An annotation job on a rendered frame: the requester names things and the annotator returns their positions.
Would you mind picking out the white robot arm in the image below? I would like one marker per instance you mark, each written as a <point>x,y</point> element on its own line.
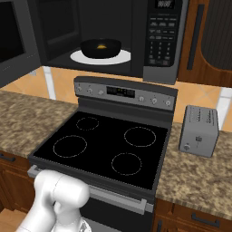
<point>60,193</point>

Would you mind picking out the white microwave turntable plate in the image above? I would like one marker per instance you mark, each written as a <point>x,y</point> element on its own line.
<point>123,57</point>

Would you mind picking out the yellow lemon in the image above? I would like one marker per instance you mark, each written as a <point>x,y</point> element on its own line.
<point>101,46</point>

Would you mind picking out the black bowl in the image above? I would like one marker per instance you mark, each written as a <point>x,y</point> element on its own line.
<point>90,50</point>

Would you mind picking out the microwave start button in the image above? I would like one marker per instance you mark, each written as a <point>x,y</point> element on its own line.
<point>165,62</point>

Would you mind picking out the black microwave oven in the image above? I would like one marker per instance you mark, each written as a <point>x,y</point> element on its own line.
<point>137,36</point>

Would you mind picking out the black oven door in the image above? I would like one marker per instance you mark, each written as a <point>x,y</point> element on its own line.
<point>120,217</point>

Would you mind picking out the brown wooden cupboard door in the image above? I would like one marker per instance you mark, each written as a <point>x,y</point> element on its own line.
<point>164,211</point>

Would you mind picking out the black microwave door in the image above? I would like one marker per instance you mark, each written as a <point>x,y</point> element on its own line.
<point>15,42</point>

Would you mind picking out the silver stove knob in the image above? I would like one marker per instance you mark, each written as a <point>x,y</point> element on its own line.
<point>89,90</point>
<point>154,100</point>
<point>168,103</point>
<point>78,88</point>
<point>141,98</point>

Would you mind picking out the black glass hob stove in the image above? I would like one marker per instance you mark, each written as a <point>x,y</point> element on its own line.
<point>102,145</point>

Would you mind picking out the silver toaster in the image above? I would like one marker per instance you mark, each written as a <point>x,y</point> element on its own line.
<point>198,133</point>

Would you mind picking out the brown wooden drawer front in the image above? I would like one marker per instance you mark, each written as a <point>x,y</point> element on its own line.
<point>181,217</point>
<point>18,166</point>

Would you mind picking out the brown wall cupboard door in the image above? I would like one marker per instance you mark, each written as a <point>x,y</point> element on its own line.
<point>214,45</point>

